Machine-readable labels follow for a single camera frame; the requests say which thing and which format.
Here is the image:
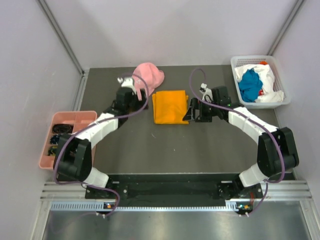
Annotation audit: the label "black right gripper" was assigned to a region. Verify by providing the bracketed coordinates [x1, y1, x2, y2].
[182, 98, 220, 123]

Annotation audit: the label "orange t shirt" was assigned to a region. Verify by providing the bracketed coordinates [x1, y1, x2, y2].
[152, 90, 189, 125]

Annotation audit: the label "pink baseball cap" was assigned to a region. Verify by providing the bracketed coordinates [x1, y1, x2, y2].
[132, 62, 165, 99]

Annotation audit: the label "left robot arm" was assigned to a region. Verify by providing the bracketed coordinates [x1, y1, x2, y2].
[53, 86, 149, 199]

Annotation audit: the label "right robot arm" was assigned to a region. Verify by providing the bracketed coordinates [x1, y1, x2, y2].
[183, 83, 299, 200]

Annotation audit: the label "pink divided organizer tray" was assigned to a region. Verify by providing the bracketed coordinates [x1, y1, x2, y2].
[38, 110, 97, 171]

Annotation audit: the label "blue t shirt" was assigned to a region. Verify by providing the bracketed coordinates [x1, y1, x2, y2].
[238, 68, 263, 103]

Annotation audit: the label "black folded socks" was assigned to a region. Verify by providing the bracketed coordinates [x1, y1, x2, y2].
[51, 123, 74, 134]

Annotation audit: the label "white plastic laundry basket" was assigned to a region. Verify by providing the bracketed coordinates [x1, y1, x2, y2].
[230, 55, 291, 109]

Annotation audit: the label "blue patterned socks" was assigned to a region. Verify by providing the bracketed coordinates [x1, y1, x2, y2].
[49, 134, 61, 145]

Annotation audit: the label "white t shirt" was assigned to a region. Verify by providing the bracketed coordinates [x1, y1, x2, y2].
[234, 64, 284, 103]

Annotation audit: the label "green patterned socks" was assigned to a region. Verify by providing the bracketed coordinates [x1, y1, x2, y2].
[48, 145, 58, 157]

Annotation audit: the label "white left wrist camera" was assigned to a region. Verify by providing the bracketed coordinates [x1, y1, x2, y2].
[117, 76, 142, 101]

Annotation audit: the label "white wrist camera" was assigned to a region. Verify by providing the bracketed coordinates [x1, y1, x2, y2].
[117, 76, 142, 101]
[199, 83, 213, 103]

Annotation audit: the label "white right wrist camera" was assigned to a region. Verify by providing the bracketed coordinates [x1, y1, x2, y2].
[199, 83, 213, 103]

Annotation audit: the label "aluminium frame rail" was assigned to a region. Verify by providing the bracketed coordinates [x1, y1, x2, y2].
[40, 180, 312, 214]

